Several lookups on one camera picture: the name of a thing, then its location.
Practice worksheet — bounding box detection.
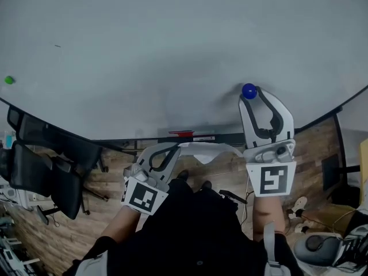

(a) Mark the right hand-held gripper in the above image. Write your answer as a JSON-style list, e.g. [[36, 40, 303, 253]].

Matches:
[[237, 86, 297, 198]]

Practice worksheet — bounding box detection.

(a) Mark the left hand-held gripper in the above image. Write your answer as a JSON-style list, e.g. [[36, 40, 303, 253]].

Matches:
[[120, 142, 182, 216]]

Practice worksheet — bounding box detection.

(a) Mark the blue round magnet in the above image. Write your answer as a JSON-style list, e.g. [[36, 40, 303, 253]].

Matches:
[[241, 82, 258, 100]]

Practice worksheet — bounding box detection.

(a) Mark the white paper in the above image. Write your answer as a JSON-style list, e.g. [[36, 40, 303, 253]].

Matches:
[[178, 141, 245, 165]]

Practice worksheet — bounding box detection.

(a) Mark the black-framed whiteboard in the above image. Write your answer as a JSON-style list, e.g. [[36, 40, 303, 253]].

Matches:
[[0, 0, 368, 183]]

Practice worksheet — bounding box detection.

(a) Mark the person's left forearm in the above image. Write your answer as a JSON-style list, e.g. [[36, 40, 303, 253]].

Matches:
[[99, 205, 142, 242]]

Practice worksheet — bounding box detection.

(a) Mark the person's right forearm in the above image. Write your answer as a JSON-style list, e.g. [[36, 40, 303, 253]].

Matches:
[[252, 195, 286, 242]]

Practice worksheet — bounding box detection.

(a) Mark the black flat device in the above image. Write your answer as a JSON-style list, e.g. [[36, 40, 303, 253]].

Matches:
[[218, 189, 248, 205]]

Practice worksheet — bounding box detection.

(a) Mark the person's black-clothed body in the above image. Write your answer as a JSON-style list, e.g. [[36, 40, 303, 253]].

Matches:
[[62, 177, 303, 276]]

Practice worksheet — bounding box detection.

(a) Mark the white slipper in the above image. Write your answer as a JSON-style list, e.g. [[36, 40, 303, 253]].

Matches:
[[287, 196, 309, 220], [296, 220, 315, 235]]

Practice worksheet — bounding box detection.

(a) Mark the black mesh office chair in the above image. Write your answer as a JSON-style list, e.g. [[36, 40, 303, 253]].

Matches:
[[6, 106, 110, 174], [0, 140, 110, 221]]

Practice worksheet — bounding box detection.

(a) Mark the light wood table black leg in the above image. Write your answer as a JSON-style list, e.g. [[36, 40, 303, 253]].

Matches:
[[321, 137, 368, 210]]

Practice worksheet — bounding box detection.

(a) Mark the black white-trimmed bag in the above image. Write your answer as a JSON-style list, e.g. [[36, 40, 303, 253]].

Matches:
[[332, 210, 368, 270]]

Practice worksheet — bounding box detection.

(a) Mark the grey shoulder strap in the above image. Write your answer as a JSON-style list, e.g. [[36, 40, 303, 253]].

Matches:
[[74, 250, 109, 276], [262, 221, 289, 276]]

